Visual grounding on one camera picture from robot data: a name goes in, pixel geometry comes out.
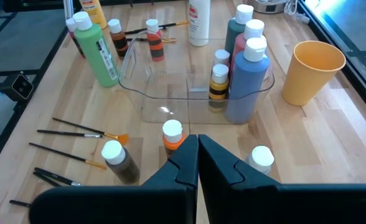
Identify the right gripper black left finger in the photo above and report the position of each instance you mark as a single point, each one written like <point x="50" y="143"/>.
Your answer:
<point x="139" y="205"/>

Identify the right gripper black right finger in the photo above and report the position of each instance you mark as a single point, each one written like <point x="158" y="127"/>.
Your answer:
<point x="264" y="205"/>

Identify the small bright orange paint bottle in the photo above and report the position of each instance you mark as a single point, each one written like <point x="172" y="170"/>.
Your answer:
<point x="172" y="130"/>

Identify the clear plastic bin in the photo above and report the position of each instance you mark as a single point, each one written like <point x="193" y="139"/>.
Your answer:
<point x="170" y="96"/>

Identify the large blue paint bottle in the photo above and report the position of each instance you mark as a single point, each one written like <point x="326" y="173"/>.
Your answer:
<point x="246" y="90"/>

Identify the small yellow paint bottle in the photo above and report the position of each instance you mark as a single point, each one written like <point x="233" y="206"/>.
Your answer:
<point x="218" y="90"/>

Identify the small pink paint bottle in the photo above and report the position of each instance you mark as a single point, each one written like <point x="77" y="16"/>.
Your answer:
<point x="222" y="57"/>

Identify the large green paint bottle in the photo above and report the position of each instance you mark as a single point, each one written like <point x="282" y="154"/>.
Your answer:
<point x="92" y="53"/>

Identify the small red-orange paint bottle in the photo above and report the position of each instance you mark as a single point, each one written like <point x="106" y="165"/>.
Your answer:
<point x="155" y="43"/>

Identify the small burnt-orange paint bottle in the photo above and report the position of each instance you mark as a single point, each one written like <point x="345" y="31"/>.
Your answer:
<point x="118" y="39"/>

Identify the large teal-grey paint bottle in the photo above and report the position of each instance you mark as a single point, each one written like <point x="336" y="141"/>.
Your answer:
<point x="234" y="37"/>

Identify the large pink paint bottle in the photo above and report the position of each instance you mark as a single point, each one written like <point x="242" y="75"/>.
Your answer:
<point x="254" y="29"/>

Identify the large white paint bottle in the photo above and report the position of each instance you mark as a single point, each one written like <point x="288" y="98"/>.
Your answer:
<point x="199" y="25"/>

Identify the small magenta paint bottle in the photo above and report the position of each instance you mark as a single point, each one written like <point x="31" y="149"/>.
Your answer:
<point x="71" y="25"/>

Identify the large yellow paint bottle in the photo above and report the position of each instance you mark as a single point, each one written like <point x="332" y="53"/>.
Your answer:
<point x="93" y="12"/>

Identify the small dark brown paint bottle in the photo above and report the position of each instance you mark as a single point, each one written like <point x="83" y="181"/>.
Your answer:
<point x="120" y="165"/>

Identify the small silver paint bottle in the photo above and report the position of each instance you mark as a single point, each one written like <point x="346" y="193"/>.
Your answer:
<point x="260" y="157"/>

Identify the black paintbrush silver ferrule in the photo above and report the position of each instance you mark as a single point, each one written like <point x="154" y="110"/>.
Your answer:
<point x="57" y="177"/>
<point x="46" y="179"/>
<point x="19" y="203"/>

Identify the paintbrush gold ferrule orange tip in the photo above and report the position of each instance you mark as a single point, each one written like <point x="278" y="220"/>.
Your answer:
<point x="64" y="154"/>

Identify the fan paintbrush orange bristles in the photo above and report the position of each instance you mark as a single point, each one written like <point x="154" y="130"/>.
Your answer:
<point x="89" y="128"/>

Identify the thin paintbrush silver ferrule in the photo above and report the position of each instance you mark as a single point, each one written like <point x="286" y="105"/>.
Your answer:
<point x="68" y="133"/>

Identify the orange plastic cup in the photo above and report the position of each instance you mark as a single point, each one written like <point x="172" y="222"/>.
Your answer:
<point x="310" y="77"/>

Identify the paintbrush silver ferrule tan bristles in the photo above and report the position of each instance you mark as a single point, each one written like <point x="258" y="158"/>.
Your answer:
<point x="158" y="26"/>

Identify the small table-level camera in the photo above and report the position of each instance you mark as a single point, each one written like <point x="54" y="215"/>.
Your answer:
<point x="22" y="85"/>

